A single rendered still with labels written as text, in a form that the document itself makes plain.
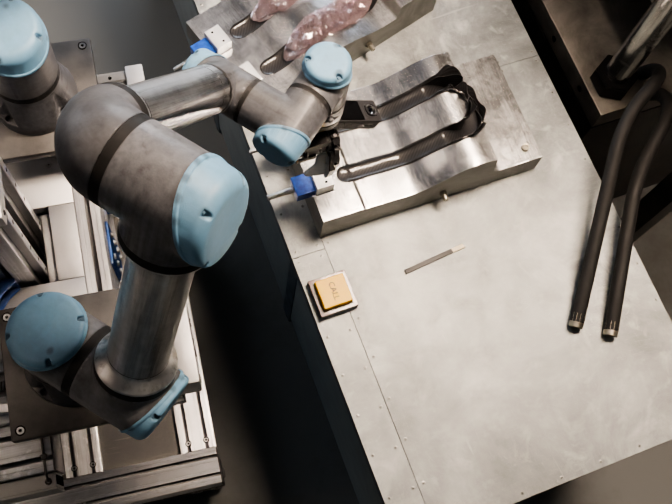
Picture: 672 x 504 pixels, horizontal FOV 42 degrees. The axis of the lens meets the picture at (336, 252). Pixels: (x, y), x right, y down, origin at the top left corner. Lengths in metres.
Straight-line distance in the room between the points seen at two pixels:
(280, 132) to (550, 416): 0.84
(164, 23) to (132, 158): 2.07
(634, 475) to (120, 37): 2.06
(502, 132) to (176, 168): 1.09
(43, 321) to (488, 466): 0.90
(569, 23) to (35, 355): 1.45
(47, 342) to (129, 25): 1.85
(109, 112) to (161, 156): 0.08
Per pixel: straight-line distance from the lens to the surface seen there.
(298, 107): 1.33
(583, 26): 2.22
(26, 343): 1.32
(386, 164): 1.82
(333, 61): 1.35
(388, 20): 2.00
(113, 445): 2.34
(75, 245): 1.69
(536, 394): 1.83
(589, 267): 1.88
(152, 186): 0.95
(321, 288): 1.76
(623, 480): 2.74
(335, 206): 1.76
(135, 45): 2.98
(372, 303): 1.80
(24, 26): 1.53
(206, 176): 0.95
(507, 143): 1.92
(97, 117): 0.99
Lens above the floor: 2.51
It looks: 70 degrees down
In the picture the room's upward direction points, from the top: 16 degrees clockwise
